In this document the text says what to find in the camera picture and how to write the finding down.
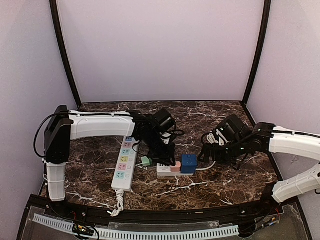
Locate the long white colourful power strip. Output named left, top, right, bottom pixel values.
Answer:
left=111, top=136, right=139, bottom=192

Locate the pink plug adapter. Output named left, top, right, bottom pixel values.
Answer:
left=170, top=161, right=182, bottom=173

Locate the green plug adapter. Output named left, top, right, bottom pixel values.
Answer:
left=141, top=156, right=153, bottom=167

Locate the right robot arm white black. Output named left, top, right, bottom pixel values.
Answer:
left=198, top=122, right=320, bottom=204

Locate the white coiled cable small strip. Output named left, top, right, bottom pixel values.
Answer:
left=196, top=132, right=226, bottom=171

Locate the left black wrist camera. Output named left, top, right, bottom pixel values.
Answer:
left=152, top=108, right=175, bottom=134

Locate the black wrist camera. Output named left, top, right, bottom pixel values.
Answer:
left=214, top=114, right=251, bottom=145
left=152, top=108, right=175, bottom=134

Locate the black front table rail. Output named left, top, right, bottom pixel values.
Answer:
left=26, top=194, right=283, bottom=226

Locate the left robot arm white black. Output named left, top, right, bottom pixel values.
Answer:
left=40, top=105, right=176, bottom=202

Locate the white cable long strip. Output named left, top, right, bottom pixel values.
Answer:
left=107, top=189, right=125, bottom=217

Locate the white slotted cable duct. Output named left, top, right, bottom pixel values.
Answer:
left=32, top=213, right=239, bottom=240

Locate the small white power strip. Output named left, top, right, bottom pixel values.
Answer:
left=156, top=163, right=194, bottom=177

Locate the left black frame post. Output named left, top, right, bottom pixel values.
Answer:
left=49, top=0, right=82, bottom=108

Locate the blue cube socket adapter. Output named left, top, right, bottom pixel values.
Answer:
left=180, top=154, right=198, bottom=174

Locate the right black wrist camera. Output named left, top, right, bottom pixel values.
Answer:
left=214, top=114, right=251, bottom=145

